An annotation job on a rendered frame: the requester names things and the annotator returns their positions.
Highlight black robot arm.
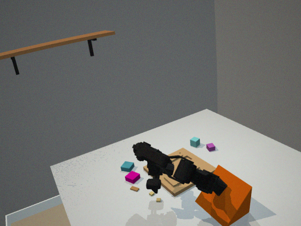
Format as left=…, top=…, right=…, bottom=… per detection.
left=132, top=142, right=227, bottom=196

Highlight magenta square block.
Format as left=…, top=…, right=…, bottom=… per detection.
left=125, top=171, right=140, bottom=184

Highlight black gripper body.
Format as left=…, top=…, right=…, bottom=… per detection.
left=146, top=163, right=161, bottom=189

